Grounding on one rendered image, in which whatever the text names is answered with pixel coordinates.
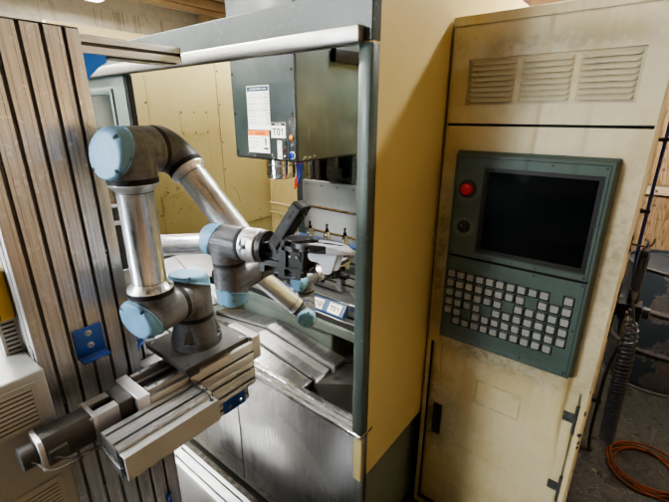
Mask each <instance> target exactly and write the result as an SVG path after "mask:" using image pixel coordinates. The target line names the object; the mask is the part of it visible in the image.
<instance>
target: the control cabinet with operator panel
mask: <svg viewBox="0 0 669 502"><path fill-rule="evenodd" d="M454 28H455V29H454V38H453V49H452V61H451V72H450V84H449V96H448V107H447V119H446V129H445V141H444V152H443V164H442V175H441V187H440V198H439V210H438V221H437V233H436V244H435V256H434V267H433V279H432V290H431V302H430V314H429V325H428V337H427V348H426V360H425V371H424V383H423V393H422V405H421V416H420V428H419V439H418V451H417V462H416V474H415V485H414V499H415V500H417V501H418V502H565V501H566V498H567V494H568V490H569V486H570V483H571V479H572V475H573V471H574V469H575V465H576V461H577V457H578V453H579V452H578V450H579V446H580V442H581V439H582V438H583V435H584V431H585V427H586V424H587V420H588V416H589V412H590V409H591V405H592V401H591V399H592V395H594V393H595V389H596V385H597V382H598V378H599V374H600V370H601V366H602V362H603V358H604V354H605V350H606V346H607V342H608V339H609V337H608V338H607V336H608V332H609V328H610V324H611V320H612V317H613V313H614V309H615V305H616V301H617V297H618V293H619V289H620V286H621V282H622V279H623V280H624V276H625V272H626V268H627V264H628V260H629V257H630V253H631V251H630V252H629V254H628V251H629V247H630V243H631V239H632V236H633V234H634V237H635V233H636V229H637V225H638V221H639V217H640V214H641V213H639V212H640V208H642V206H643V202H644V198H645V194H646V190H647V186H648V182H649V178H650V175H651V171H652V167H653V163H654V159H655V155H656V151H657V147H658V143H659V141H658V138H659V137H660V135H661V132H662V129H663V125H664V121H665V117H666V113H667V109H668V105H669V0H569V1H562V2H556V3H550V4H543V5H536V6H530V7H523V8H516V9H510V10H503V11H496V12H490V13H483V14H476V15H470V16H463V17H456V18H455V22H454ZM623 275H624V276H623Z"/></svg>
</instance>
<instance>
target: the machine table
mask: <svg viewBox="0 0 669 502"><path fill-rule="evenodd" d="M211 273H212V275H211V276H209V278H210V283H211V284H213V285H215V284H214V274H213V270H212V271H211ZM349 279H350V280H349ZM352 280H353V281H352ZM349 282H350V283H349ZM351 283H352V284H351ZM354 287H355V276H353V275H350V274H349V278H348V279H347V280H346V282H345V283H344V284H343V285H341V286H340V285H337V284H336V279H329V278H327V279H325V282H324V283H322V282H318V283H316V284H315V285H314V289H315V294H316V295H319V296H322V297H325V298H328V299H331V300H333V301H336V302H339V303H342V304H345V305H348V308H353V307H354ZM248 292H249V294H248V299H249V300H252V301H254V302H256V303H259V304H261V305H264V306H266V307H268V308H271V309H273V310H276V311H278V312H280V313H283V314H285V315H288V316H290V317H292V318H295V319H296V317H295V316H293V315H292V314H291V313H290V312H288V311H287V310H286V309H285V308H283V307H282V306H281V305H280V304H278V303H277V302H276V301H275V300H273V299H272V298H271V297H270V296H268V295H267V294H266V293H265V292H263V291H262V290H261V289H259V288H258V287H257V286H256V285H254V286H253V287H251V288H250V289H248ZM313 326H314V327H316V328H319V329H321V330H323V331H326V332H328V333H331V334H333V335H335V336H338V337H340V338H343V339H345V340H347V341H350V342H352V343H353V342H354V312H351V311H350V310H348V317H347V318H345V319H344V320H339V319H337V318H334V317H332V316H329V315H326V314H324V313H321V312H319V311H316V320H315V323H314V324H313Z"/></svg>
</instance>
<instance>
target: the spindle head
mask: <svg viewBox="0 0 669 502"><path fill-rule="evenodd" d="M294 1H299V0H225V8H226V17H230V16H234V15H239V14H243V13H247V12H251V11H256V10H260V9H264V8H269V7H273V6H277V5H281V4H286V3H290V2H294ZM358 68H359V45H356V46H348V47H340V48H333V49H325V50H317V51H309V52H302V53H294V54H286V55H278V56H271V57H263V58H255V59H247V60H239V61H231V62H230V73H231V85H232V98H233V111H234V124H235V136H236V149H237V155H238V156H239V157H249V158H260V159H270V160H279V161H289V136H288V118H295V124H296V160H297V162H304V161H312V160H319V159H327V158H335V157H343V156H351V155H357V123H358ZM265 85H269V100H270V120H271V123H286V138H275V137H272V136H271V131H270V130H268V132H269V136H270V153H263V152H252V151H249V138H248V130H266V129H249V124H248V109H247V94H246V87H250V86H265ZM277 140H281V141H282V152H283V148H284V147H285V148H286V149H287V152H286V153H283V155H284V154H286V155H287V157H288V158H287V160H284V159H278V143H277ZM283 140H285V141H286V142H287V145H286V146H283Z"/></svg>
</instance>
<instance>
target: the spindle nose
mask: <svg viewBox="0 0 669 502"><path fill-rule="evenodd" d="M266 164H267V165H266V166H267V177H268V178H272V179H289V178H294V177H295V176H296V165H295V163H294V162H288V161H279V160H270V159H266Z"/></svg>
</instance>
